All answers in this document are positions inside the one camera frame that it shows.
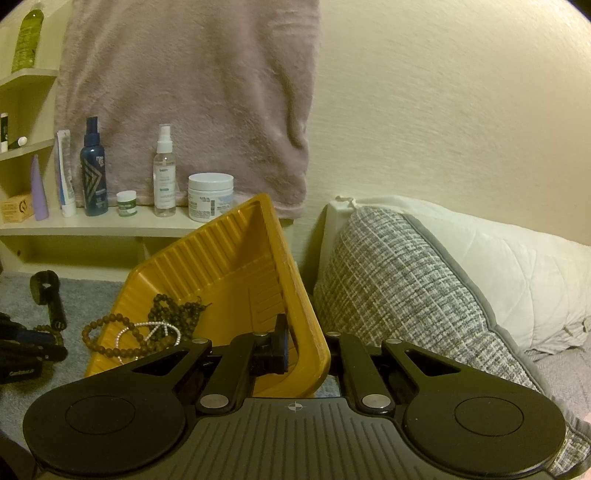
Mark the cream shelf unit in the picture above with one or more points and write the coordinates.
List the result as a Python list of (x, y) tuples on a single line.
[(101, 221)]

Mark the white panel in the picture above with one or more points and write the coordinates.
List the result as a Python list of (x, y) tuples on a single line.
[(330, 240)]

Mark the yellow plastic tray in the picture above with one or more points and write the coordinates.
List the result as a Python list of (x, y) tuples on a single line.
[(221, 272)]

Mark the small yellow box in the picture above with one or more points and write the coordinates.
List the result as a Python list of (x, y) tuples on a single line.
[(16, 208)]

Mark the small white tube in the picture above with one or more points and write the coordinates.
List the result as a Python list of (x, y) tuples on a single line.
[(3, 133)]

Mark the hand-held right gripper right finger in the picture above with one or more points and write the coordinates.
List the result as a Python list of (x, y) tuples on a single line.
[(336, 346)]

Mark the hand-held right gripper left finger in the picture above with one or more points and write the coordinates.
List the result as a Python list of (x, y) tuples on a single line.
[(286, 347)]

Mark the green bottle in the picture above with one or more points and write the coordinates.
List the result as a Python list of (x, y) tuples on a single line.
[(27, 39)]

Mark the pink fleece towel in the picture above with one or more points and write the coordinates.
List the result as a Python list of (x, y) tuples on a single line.
[(184, 97)]

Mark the dark blue spray bottle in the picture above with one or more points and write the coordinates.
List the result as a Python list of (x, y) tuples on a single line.
[(93, 173)]

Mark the white squeeze tube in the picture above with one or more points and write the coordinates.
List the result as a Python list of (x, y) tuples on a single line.
[(66, 175)]

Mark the clear spray bottle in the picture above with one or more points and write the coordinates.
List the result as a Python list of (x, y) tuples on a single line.
[(165, 175)]

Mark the white cream jar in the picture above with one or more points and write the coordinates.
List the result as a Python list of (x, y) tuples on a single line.
[(210, 196)]

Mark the grey plaid pillow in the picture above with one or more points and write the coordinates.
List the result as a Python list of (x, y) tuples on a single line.
[(406, 295)]

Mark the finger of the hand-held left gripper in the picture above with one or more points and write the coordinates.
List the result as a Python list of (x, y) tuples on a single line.
[(32, 338), (41, 353)]

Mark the grey bed sheet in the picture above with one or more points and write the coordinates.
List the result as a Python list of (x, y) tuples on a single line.
[(563, 383)]

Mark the purple cone bottle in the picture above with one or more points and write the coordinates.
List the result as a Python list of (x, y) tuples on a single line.
[(39, 191)]

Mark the white quilted pillow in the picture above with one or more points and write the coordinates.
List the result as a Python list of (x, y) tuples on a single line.
[(498, 277)]

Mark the small green jar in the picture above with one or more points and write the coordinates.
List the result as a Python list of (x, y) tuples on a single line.
[(126, 204)]

